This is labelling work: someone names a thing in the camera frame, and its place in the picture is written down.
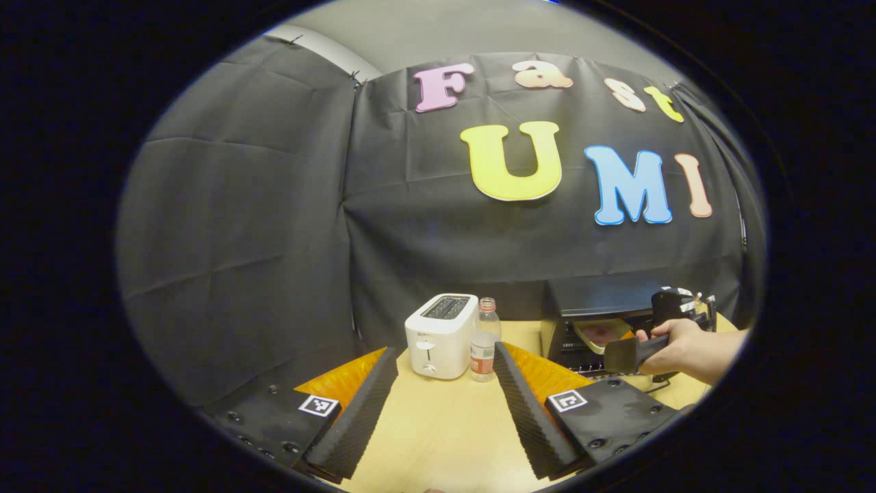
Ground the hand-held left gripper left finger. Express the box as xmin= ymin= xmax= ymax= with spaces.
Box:
xmin=212 ymin=348 xmax=399 ymax=481

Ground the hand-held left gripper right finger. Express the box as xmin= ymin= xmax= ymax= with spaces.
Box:
xmin=493 ymin=341 xmax=685 ymax=481

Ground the pale plate of food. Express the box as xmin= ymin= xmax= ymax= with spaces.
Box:
xmin=574 ymin=318 xmax=634 ymax=355

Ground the black electric oven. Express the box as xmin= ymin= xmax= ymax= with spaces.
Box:
xmin=541 ymin=274 xmax=719 ymax=381

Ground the clear red-label plastic bottle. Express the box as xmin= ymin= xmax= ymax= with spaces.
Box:
xmin=469 ymin=297 xmax=502 ymax=383

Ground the white toaster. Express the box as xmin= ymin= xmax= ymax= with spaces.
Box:
xmin=404 ymin=293 xmax=479 ymax=380

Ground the black backdrop cloth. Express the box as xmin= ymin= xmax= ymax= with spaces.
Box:
xmin=116 ymin=36 xmax=766 ymax=408

